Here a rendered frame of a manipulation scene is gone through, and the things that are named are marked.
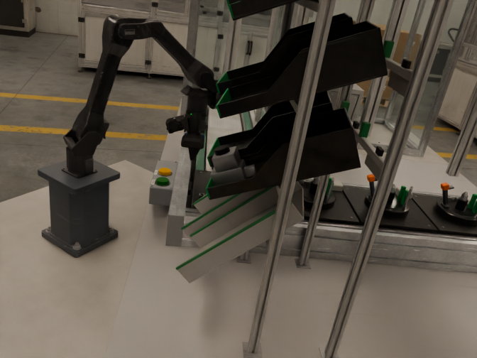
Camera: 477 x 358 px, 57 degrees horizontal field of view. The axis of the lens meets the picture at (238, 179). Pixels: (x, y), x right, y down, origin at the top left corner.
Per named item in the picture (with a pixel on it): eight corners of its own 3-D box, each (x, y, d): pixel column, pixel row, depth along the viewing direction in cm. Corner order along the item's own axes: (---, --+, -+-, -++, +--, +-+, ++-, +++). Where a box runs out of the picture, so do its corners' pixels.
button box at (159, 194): (148, 204, 133) (149, 186, 131) (156, 175, 152) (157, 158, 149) (171, 206, 134) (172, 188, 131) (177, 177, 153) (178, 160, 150)
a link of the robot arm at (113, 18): (117, 14, 97) (143, 25, 101) (106, 9, 102) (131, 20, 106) (77, 146, 105) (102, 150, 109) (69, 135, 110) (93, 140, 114)
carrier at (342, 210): (278, 219, 126) (287, 181, 121) (269, 182, 148) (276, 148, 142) (358, 227, 129) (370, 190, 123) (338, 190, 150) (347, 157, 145)
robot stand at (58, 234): (40, 236, 118) (36, 169, 109) (84, 216, 129) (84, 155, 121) (76, 258, 111) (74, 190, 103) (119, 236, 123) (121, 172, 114)
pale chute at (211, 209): (192, 242, 103) (180, 229, 102) (203, 215, 115) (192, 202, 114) (291, 183, 94) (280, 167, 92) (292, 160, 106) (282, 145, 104)
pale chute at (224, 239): (189, 283, 90) (174, 268, 89) (201, 248, 102) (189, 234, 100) (304, 219, 80) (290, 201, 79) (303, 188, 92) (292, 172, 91)
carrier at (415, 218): (359, 228, 129) (371, 190, 123) (338, 190, 150) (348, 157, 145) (436, 236, 131) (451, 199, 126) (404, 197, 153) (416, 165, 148)
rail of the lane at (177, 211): (165, 245, 122) (168, 212, 118) (184, 135, 202) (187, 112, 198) (184, 246, 123) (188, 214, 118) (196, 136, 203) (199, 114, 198)
